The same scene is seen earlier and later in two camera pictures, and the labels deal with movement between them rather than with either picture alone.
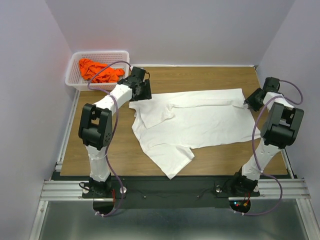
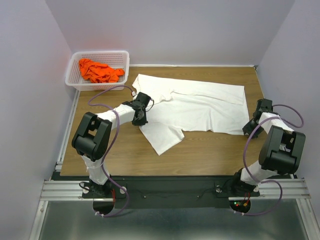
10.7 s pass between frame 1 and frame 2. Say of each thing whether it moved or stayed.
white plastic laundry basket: stayed
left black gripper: moved
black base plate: stayed
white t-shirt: moved
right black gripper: moved
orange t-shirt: stayed
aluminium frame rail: stayed
